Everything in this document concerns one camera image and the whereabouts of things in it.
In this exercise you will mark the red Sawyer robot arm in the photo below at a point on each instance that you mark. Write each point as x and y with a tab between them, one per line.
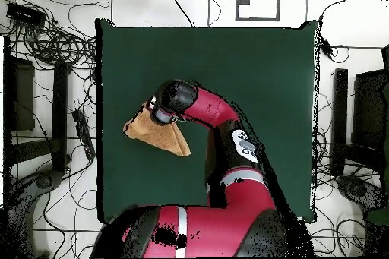
212	107

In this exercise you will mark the orange terry towel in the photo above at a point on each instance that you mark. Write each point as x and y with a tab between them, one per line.
158	134

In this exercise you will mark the black power strip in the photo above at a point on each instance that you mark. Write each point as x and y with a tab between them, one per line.
83	134

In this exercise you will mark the black power adapter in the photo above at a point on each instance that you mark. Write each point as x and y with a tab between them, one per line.
326	48

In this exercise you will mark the dark green table cloth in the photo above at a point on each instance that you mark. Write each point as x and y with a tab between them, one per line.
258	89

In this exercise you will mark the black box device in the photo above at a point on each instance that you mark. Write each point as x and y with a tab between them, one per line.
25	14

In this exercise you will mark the black frame stand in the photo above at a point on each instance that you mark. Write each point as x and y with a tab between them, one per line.
339	119
59	113

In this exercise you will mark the gray round tripod foot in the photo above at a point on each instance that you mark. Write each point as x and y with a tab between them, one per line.
357	189
45	180

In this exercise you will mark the green object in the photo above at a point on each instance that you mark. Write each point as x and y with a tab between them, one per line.
378	217

